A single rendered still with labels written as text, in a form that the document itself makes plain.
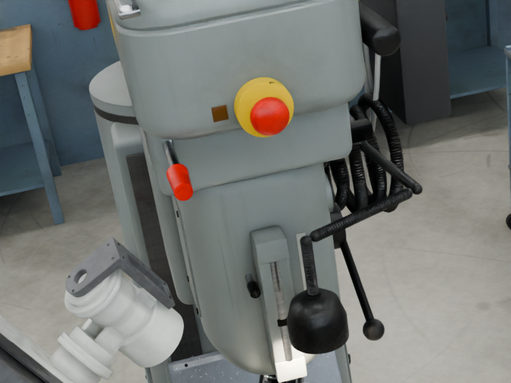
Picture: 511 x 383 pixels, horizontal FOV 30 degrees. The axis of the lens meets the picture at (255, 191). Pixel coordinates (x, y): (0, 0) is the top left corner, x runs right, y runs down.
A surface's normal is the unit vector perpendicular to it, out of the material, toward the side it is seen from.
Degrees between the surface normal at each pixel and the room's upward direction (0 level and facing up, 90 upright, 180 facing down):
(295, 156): 90
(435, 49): 90
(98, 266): 31
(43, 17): 90
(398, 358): 0
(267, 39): 90
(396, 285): 0
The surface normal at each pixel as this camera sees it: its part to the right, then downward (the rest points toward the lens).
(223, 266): -0.09, 0.44
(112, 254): -0.55, -0.58
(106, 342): 0.55, 0.28
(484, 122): -0.15, -0.89
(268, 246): 0.20, 0.40
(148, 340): 0.40, 0.44
